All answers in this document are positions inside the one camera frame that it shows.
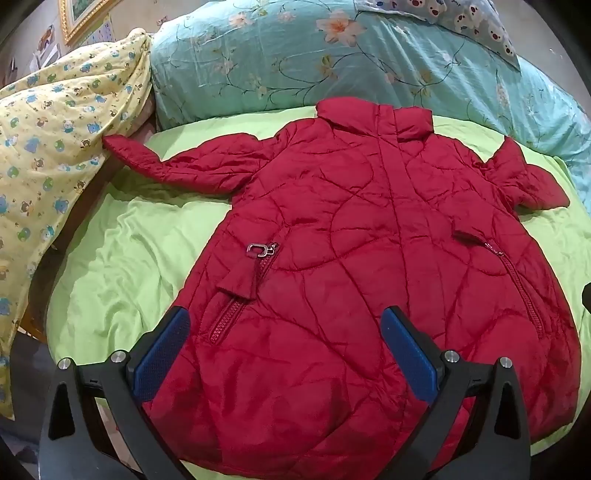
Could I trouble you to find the red quilted puffer jacket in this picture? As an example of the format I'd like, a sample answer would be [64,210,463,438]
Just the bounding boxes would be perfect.
[103,98,581,479]

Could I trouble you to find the grey bear print pillow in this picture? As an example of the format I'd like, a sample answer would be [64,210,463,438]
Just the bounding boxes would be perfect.
[356,0,521,71]

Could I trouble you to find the yellow cartoon print blanket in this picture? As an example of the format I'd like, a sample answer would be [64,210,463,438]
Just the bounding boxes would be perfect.
[0,28,151,419]

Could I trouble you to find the teal floral quilt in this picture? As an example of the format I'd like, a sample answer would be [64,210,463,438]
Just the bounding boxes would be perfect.
[150,1,590,202]

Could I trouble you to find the gold picture frame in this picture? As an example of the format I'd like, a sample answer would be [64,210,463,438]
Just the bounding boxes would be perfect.
[57,0,119,45]

